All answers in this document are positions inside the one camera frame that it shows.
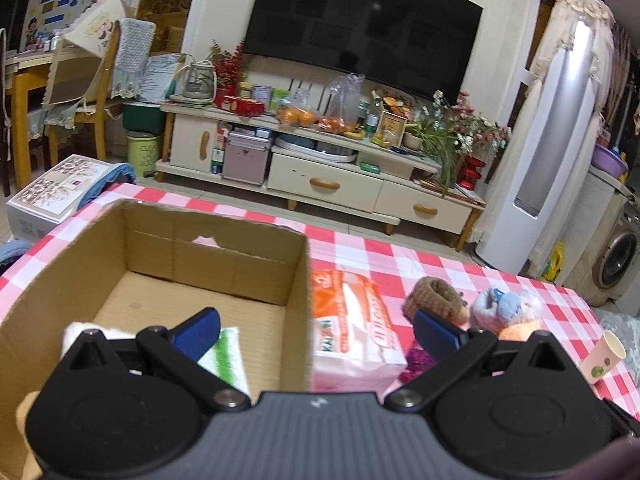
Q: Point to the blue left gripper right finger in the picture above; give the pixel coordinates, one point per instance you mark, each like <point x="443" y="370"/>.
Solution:
<point x="438" y="337"/>

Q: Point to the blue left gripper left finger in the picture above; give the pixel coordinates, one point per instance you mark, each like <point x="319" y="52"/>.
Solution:
<point x="197" y="335"/>

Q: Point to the purple knitted yarn ball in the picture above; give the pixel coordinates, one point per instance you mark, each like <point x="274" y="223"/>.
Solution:
<point x="418" y="362"/>

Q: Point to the green white sponge cloth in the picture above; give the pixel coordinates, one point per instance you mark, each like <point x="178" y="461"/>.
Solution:
<point x="225" y="361"/>

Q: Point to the pink checkered tablecloth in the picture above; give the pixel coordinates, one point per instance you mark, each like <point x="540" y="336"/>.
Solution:
<point x="394" y="268"/>

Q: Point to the blue grey plush toy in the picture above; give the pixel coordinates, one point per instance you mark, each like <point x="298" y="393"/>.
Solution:
<point x="495" y="310"/>

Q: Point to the orange plush knot toy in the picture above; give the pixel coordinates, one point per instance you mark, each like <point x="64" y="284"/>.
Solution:
<point x="520" y="331"/>

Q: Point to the orange tissue pack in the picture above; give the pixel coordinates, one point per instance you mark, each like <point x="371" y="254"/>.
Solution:
<point x="355" y="345"/>

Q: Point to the open cardboard box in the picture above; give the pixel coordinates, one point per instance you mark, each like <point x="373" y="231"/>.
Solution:
<point x="131" y="264"/>

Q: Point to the white plush toy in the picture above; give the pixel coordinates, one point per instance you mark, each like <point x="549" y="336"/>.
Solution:
<point x="75" y="329"/>

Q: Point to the yellow toy on floor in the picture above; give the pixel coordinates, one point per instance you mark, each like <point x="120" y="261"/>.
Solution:
<point x="554" y="265"/>

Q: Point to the paper cup with green print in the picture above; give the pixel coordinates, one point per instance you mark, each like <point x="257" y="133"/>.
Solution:
<point x="603" y="357"/>

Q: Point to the red vase stand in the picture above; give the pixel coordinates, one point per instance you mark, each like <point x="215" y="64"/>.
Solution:
<point x="469" y="172"/>

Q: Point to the blue cloth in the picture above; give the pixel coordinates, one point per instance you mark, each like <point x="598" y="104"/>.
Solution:
<point x="119" y="173"/>

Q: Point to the pink storage box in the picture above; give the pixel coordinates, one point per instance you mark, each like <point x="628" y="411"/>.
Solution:
<point x="246" y="158"/>

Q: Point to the white standing air conditioner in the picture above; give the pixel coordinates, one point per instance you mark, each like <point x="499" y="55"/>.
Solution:
<point x="546" y="161"/>

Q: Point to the front loading washing machine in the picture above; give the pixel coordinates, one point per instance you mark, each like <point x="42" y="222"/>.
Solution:
<point x="612" y="254"/>

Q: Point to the cream TV cabinet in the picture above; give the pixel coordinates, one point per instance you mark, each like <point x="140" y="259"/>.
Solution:
<point x="306" y="166"/>

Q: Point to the potted green plant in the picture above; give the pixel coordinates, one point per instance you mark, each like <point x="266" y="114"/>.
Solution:
<point x="440" y="144"/>

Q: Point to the green patterned waste bin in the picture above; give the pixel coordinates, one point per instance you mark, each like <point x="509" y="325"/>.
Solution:
<point x="143" y="152"/>

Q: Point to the white printed carton box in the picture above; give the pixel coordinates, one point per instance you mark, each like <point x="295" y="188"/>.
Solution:
<point x="53" y="197"/>

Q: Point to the pink flower bouquet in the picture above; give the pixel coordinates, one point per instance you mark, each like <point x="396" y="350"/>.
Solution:
<point x="464" y="127"/>

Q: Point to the framed picture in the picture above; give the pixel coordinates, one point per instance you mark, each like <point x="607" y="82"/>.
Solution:
<point x="390" y="130"/>

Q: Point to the banana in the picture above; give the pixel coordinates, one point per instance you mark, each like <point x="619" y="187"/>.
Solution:
<point x="354" y="135"/>

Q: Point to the green glass bottle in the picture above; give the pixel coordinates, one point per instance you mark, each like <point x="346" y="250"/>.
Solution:
<point x="373" y="117"/>

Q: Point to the red snack box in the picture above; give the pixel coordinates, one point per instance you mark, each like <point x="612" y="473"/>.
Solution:
<point x="241" y="106"/>

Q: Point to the wooden dining chair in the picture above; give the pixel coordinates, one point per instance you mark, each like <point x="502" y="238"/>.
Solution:
<point x="96" y="66"/>

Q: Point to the purple plastic basin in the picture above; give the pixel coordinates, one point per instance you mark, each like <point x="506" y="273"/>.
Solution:
<point x="608" y="162"/>

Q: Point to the clear plastic bag of fruit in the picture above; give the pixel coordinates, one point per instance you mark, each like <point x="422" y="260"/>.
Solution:
<point x="342" y="112"/>

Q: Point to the bag of oranges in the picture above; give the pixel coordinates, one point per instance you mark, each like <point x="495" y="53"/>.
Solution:
<point x="295" y="110"/>

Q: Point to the glass kettle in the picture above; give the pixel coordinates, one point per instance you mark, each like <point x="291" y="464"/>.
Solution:
<point x="195" y="82"/>

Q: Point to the red berry decoration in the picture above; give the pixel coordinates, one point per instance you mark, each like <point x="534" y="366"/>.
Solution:
<point x="230" y="66"/>

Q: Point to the black flat screen television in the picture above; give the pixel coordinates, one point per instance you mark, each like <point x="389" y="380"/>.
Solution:
<point x="416" y="46"/>

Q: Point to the brown knitted ring toy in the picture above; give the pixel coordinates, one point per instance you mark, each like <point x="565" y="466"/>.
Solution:
<point x="436" y="296"/>

